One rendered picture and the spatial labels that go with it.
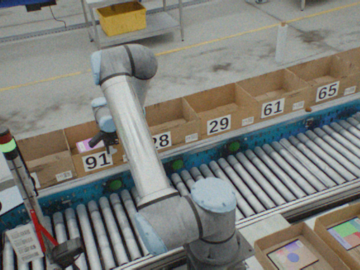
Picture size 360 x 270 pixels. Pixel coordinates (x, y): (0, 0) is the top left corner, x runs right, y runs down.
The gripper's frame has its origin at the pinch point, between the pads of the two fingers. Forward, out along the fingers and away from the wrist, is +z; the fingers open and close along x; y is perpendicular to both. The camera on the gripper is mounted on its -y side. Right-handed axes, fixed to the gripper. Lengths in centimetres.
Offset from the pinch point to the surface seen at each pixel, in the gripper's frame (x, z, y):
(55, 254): -65, -11, -35
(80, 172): -0.3, 5.3, -16.8
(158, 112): 28.5, -0.5, 40.8
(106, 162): -0.6, 3.9, -2.0
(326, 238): -87, 17, 83
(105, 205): -14.3, 22.6, -9.0
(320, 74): 28, 6, 167
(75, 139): 28.4, 2.1, -14.3
